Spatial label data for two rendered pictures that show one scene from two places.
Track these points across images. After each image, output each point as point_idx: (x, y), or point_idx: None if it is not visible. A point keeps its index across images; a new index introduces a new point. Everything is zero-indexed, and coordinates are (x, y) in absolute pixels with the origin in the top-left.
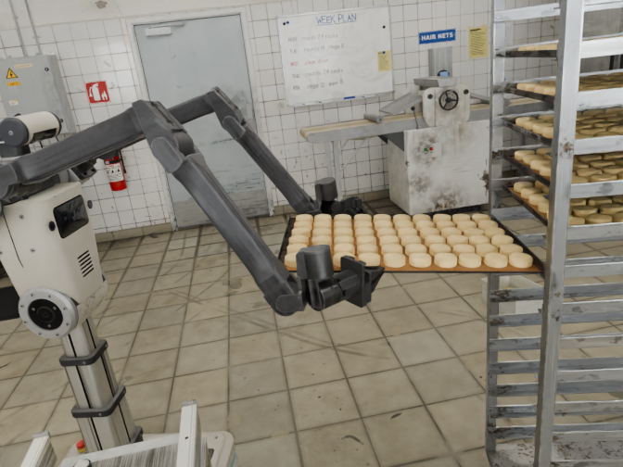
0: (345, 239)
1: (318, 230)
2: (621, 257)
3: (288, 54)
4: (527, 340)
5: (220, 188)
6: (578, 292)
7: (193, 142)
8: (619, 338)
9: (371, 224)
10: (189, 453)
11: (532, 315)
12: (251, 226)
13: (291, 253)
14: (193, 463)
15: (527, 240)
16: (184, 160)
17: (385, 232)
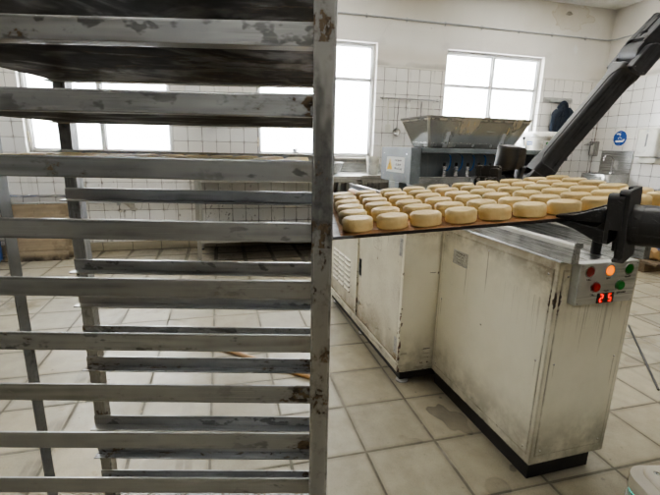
0: (533, 185)
1: (588, 186)
2: (85, 335)
3: None
4: (257, 482)
5: (590, 92)
6: (164, 398)
7: (636, 50)
8: (259, 265)
9: (529, 196)
10: (542, 236)
11: (247, 436)
12: (565, 127)
13: (566, 176)
14: (534, 235)
15: (261, 291)
16: (607, 67)
17: (495, 192)
